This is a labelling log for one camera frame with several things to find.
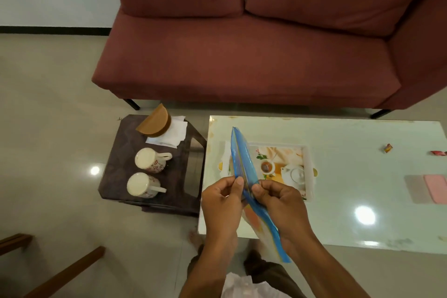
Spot floral mug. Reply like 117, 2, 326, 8
126, 172, 168, 199
134, 147, 173, 174

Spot clear container with pink lid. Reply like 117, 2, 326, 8
404, 174, 447, 205

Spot person's white shirt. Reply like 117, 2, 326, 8
220, 272, 292, 298

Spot white printed tray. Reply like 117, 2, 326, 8
218, 140, 318, 203

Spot person's dark trousers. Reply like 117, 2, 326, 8
187, 244, 308, 298

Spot person's left forearm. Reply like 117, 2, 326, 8
178, 233, 240, 298

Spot white paper napkins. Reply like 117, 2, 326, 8
145, 115, 189, 149

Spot wooden napkin holder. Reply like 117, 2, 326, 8
135, 103, 172, 138

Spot brown wooden chair frame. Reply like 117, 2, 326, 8
0, 233, 106, 298

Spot person's left hand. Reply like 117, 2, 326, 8
201, 175, 245, 239

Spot red fabric sofa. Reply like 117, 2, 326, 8
91, 0, 447, 120

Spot clear blue-sealed zip bag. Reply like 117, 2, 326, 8
230, 126, 292, 264

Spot person's right hand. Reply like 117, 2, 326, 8
251, 179, 315, 250

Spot dark brown plastic stool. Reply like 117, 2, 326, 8
97, 114, 207, 218

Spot person's right forearm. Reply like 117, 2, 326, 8
284, 230, 371, 298

